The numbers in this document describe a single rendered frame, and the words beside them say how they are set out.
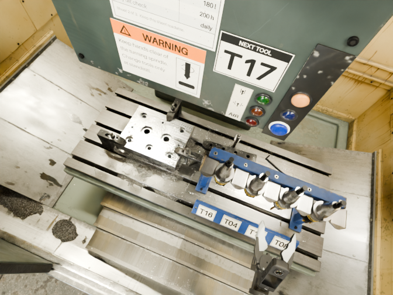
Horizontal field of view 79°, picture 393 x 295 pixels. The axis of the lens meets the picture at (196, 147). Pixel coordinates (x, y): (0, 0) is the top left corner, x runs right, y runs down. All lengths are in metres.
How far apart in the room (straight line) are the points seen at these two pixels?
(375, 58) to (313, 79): 1.30
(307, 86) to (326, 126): 1.59
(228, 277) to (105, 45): 1.07
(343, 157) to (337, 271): 0.61
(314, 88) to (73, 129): 1.40
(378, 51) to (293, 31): 1.32
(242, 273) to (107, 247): 0.64
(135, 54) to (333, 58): 0.29
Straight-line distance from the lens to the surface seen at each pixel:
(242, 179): 0.80
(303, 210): 0.85
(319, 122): 1.94
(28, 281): 2.18
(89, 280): 1.20
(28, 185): 1.52
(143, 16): 0.39
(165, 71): 0.43
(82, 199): 1.46
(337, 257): 1.37
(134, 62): 0.46
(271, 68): 0.36
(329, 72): 0.35
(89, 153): 1.23
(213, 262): 1.22
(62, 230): 1.41
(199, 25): 0.35
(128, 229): 1.25
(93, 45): 0.50
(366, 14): 0.32
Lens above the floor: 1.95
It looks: 63 degrees down
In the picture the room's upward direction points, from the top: 11 degrees clockwise
